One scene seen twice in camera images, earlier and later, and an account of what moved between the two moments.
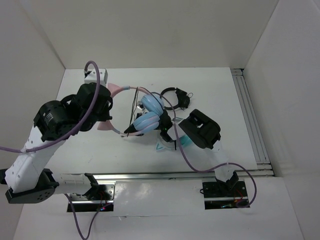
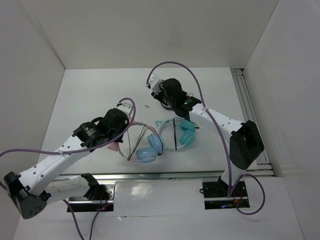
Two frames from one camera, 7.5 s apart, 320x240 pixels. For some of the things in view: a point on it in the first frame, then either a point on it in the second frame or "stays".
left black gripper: x=105 y=115 to x=124 y=124
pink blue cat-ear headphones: x=152 y=106 to x=145 y=155
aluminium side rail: x=263 y=163 stays
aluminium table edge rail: x=177 y=176 stays
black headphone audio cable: x=134 y=105 to x=144 y=129
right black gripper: x=131 y=129 to x=158 y=97
